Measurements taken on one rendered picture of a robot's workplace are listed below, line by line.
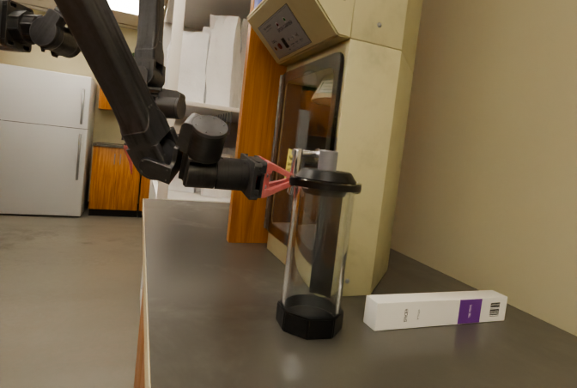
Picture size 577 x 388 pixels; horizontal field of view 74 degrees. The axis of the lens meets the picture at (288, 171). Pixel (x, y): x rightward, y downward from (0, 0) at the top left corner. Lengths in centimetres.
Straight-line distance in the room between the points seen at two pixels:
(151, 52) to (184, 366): 76
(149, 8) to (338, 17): 55
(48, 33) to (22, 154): 451
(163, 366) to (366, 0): 64
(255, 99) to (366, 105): 39
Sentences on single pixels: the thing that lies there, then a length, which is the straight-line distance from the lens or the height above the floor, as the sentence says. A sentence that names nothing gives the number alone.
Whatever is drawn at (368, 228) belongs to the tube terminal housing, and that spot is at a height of 107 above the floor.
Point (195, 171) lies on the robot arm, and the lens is 65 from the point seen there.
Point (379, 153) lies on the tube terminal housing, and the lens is 74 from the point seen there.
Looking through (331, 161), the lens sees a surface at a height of 119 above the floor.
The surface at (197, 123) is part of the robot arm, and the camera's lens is 62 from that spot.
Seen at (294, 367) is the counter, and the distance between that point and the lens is 53.
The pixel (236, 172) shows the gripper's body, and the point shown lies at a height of 116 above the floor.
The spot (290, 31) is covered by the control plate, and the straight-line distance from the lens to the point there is 84.
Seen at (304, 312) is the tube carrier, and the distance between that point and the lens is 59.
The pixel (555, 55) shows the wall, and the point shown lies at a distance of 97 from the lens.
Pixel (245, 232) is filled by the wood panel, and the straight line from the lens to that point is 105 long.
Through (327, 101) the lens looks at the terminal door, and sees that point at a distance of 73.
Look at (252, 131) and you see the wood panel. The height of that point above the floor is 124.
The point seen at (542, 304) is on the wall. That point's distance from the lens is 94.
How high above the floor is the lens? 121
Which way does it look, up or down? 4 degrees down
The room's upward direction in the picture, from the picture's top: 6 degrees clockwise
